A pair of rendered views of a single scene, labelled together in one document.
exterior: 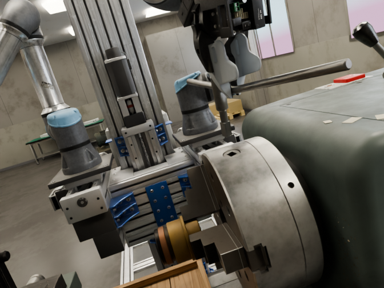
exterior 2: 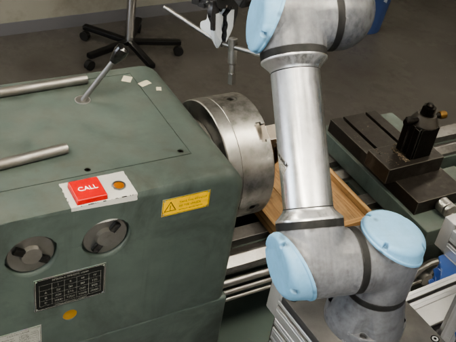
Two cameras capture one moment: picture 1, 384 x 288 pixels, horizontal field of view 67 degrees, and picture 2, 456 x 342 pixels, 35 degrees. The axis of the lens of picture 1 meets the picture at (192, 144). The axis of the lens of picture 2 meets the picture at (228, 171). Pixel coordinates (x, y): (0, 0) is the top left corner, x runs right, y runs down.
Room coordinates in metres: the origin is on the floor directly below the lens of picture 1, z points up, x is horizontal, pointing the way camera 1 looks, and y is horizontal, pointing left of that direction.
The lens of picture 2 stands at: (1.90, -0.76, 2.17)
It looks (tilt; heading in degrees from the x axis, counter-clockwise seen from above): 37 degrees down; 152
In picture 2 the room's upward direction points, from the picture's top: 10 degrees clockwise
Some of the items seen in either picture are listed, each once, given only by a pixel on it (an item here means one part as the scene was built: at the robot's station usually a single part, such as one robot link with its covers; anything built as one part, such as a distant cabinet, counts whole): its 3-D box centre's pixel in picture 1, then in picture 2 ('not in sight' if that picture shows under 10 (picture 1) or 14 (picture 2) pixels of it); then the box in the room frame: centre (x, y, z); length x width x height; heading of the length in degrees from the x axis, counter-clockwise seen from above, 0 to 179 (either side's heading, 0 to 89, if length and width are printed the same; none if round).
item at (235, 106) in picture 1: (222, 110); not in sight; (7.74, -1.04, 0.20); 1.12 x 0.79 x 0.41; 9
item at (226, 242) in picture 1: (224, 248); not in sight; (0.46, -0.01, 1.09); 0.12 x 0.11 x 0.05; 6
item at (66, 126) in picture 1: (67, 127); not in sight; (1.12, 0.44, 1.33); 0.13 x 0.12 x 0.14; 30
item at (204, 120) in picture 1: (197, 118); (370, 300); (1.19, -0.05, 1.21); 0.15 x 0.15 x 0.10
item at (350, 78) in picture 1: (348, 79); (87, 191); (0.83, -0.49, 1.26); 0.06 x 0.06 x 0.02; 6
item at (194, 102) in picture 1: (191, 90); (383, 255); (1.19, -0.06, 1.33); 0.13 x 0.12 x 0.14; 84
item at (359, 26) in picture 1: (364, 35); (119, 54); (0.53, -0.35, 1.38); 0.04 x 0.03 x 0.05; 96
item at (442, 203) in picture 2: (36, 282); (448, 210); (0.75, 0.54, 0.95); 0.07 x 0.04 x 0.04; 6
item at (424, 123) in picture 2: not in sight; (425, 118); (0.57, 0.52, 1.14); 0.08 x 0.08 x 0.03
